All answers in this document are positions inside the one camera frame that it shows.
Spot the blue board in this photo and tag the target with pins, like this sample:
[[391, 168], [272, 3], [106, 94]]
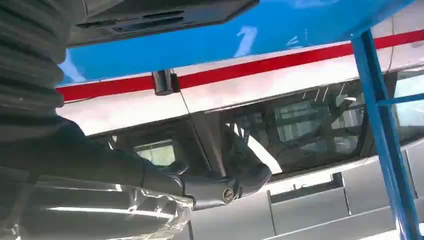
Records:
[[198, 43]]

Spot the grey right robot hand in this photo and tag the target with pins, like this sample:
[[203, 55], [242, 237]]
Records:
[[82, 155]]

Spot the clear plastic film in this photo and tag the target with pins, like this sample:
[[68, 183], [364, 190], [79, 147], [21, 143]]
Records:
[[179, 217]]

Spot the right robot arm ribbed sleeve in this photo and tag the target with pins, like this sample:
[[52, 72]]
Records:
[[30, 66]]

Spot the blue metal post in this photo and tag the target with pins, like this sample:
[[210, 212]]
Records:
[[381, 132]]

